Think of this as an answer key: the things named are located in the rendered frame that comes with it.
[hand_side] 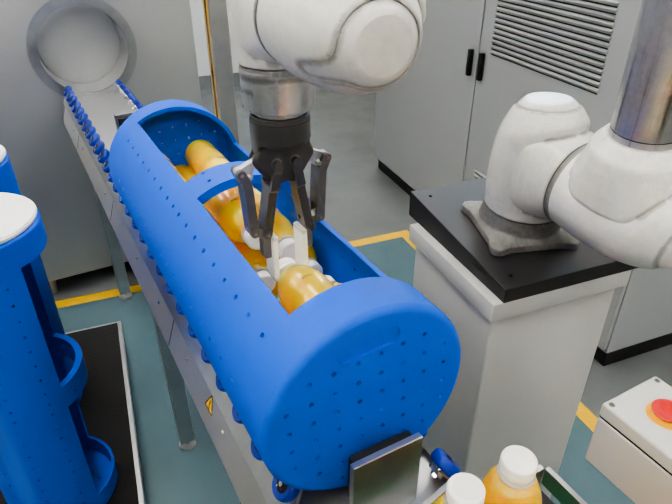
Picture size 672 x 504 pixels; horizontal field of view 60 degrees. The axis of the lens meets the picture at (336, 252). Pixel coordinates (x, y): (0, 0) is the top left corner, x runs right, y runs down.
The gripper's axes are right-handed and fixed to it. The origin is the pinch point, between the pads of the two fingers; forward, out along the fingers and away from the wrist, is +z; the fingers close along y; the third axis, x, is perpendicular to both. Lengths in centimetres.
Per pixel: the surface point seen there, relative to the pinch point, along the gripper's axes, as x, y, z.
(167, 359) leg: -78, 8, 77
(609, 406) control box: 36.7, -24.9, 9.6
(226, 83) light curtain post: -121, -34, 9
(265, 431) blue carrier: 21.8, 13.1, 7.7
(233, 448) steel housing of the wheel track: 2.7, 12.0, 30.9
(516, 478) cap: 38.7, -8.1, 9.8
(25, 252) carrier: -57, 34, 20
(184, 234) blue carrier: -14.0, 10.7, 1.2
